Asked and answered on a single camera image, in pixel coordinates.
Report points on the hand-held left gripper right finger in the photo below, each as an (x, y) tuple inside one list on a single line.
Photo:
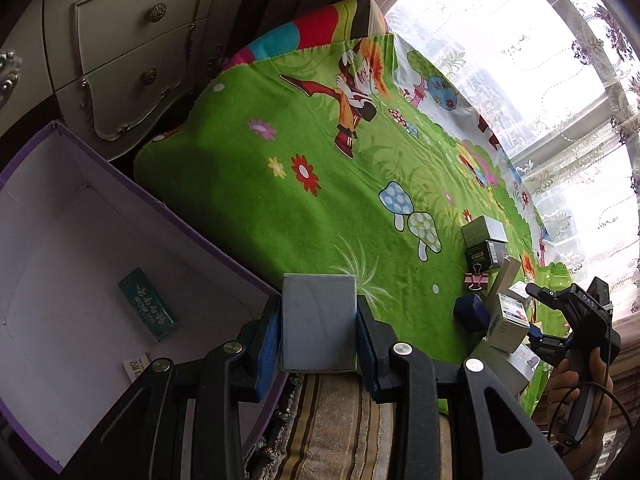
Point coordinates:
[(369, 360)]

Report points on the cream ornate cabinet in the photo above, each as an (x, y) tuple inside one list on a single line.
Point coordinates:
[(60, 50)]

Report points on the large cream printed box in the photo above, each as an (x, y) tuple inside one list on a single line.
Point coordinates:
[(500, 370)]

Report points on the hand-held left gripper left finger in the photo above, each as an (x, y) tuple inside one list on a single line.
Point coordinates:
[(264, 355)]

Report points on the white lace curtain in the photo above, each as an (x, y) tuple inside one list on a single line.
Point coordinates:
[(500, 35)]

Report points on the cream cabinet drawer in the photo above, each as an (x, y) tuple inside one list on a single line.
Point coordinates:
[(135, 90), (140, 5)]

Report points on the small dark blue box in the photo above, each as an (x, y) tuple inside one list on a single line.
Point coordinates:
[(470, 312)]

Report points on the striped beige sofa cushion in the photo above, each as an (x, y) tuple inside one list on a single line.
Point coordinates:
[(330, 435)]

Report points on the dark green flat pack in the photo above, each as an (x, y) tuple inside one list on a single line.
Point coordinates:
[(147, 305)]

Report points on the pink binder clip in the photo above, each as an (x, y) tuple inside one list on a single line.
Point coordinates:
[(475, 281)]

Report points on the plain grey-blue box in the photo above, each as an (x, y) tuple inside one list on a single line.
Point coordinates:
[(318, 322)]

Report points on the colourful striped pillow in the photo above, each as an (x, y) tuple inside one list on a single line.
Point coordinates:
[(320, 25)]

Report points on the person's right hand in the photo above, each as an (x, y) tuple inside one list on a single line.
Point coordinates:
[(560, 390)]

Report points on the white barcode medicine box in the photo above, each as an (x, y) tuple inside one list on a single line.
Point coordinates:
[(505, 327)]

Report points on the small grey and white box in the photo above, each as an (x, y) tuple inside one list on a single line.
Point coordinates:
[(480, 230)]

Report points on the green cartoon printed blanket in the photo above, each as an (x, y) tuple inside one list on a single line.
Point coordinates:
[(300, 240)]

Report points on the white plastic holder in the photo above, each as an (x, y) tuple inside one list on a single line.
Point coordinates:
[(511, 275)]

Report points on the small black green box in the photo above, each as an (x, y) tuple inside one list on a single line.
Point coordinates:
[(482, 257)]

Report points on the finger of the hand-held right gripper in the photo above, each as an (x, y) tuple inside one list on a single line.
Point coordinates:
[(545, 342), (545, 294)]

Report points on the purple cardboard storage box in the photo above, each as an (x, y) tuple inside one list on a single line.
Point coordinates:
[(75, 235)]

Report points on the white pack with red label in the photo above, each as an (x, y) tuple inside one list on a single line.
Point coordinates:
[(135, 367)]

